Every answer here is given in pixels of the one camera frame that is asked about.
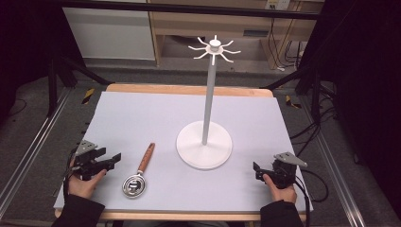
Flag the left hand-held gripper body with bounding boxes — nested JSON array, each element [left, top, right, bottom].
[[71, 139, 108, 182]]

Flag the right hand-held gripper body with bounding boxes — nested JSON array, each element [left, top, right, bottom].
[[263, 151, 308, 189]]

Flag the metal strainer with wooden handle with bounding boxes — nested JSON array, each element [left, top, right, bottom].
[[121, 142, 156, 200]]

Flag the white hook stand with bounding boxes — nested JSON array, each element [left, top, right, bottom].
[[175, 34, 242, 171]]

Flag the person's right hand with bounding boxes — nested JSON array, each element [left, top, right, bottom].
[[263, 173, 298, 204]]

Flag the person's left hand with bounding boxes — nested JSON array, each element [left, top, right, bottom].
[[67, 158, 108, 201]]

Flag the light grey table mat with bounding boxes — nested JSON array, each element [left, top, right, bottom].
[[53, 91, 314, 213]]

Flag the white cabinet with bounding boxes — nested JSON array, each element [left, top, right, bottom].
[[61, 7, 157, 61]]

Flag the wooden desk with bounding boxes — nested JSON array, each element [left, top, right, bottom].
[[148, 0, 325, 71]]

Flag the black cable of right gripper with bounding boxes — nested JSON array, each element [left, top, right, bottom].
[[292, 168, 330, 227]]

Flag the black floor cables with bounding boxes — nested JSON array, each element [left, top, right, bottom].
[[288, 79, 340, 159]]

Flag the black metal frame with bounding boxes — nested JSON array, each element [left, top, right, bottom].
[[46, 0, 335, 118]]

